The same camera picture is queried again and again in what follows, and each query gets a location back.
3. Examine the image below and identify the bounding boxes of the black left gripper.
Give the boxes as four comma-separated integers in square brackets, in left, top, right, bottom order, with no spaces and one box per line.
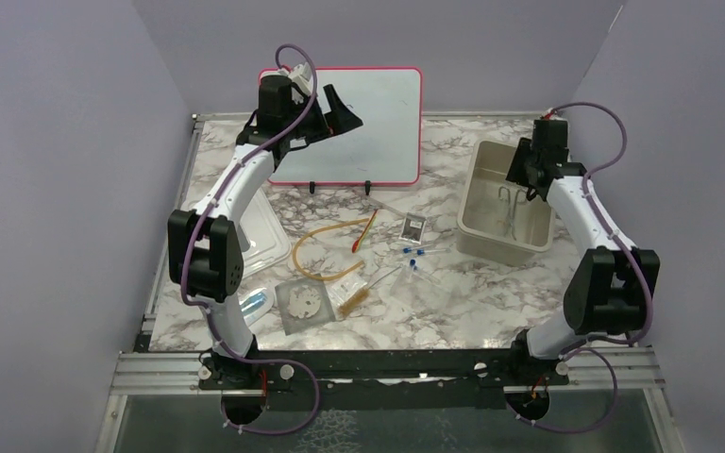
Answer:
[281,84,361,143]

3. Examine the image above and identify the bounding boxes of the bundle of clear pipettes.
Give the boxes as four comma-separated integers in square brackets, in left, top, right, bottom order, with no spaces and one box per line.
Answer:
[471,187,527,248]

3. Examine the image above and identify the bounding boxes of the metal crucible tongs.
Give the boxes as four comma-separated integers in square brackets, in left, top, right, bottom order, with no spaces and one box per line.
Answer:
[497,185,528,241]

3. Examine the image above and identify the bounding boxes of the yellow rubber tubing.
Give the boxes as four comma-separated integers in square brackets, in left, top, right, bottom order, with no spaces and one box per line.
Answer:
[291,218,368,283]

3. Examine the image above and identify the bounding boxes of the small clear zip bag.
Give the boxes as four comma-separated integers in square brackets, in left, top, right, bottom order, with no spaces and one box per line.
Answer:
[327,273,367,309]

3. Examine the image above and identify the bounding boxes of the bag of filter paper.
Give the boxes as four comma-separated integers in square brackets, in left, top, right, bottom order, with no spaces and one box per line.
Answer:
[275,277,336,335]

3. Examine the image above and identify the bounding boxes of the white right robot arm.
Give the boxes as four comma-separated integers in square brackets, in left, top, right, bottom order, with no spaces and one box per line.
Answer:
[506,117,660,384]

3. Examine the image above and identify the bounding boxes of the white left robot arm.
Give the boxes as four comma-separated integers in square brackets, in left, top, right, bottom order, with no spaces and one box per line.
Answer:
[167,74,363,388]

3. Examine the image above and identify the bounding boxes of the beige plastic bin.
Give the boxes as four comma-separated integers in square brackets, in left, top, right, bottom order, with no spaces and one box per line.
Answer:
[456,140,555,266]

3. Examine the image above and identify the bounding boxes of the pink framed whiteboard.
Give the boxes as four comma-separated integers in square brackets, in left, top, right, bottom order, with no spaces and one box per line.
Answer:
[269,66,423,186]

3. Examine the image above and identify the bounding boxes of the small bag black granules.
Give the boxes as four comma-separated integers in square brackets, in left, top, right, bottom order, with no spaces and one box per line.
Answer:
[399,213,428,243]

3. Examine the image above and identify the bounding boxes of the white plastic container lid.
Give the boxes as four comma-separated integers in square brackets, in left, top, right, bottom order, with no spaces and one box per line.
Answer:
[241,189,292,280]

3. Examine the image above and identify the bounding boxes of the blue item blister pack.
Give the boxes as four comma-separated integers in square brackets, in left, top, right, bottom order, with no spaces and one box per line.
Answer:
[239,288,276,327]

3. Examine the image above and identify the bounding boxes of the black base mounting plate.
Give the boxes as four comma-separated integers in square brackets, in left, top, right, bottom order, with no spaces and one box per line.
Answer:
[199,348,568,411]

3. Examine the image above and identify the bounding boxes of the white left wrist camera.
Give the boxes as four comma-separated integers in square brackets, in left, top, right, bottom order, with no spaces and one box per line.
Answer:
[276,62,314,104]

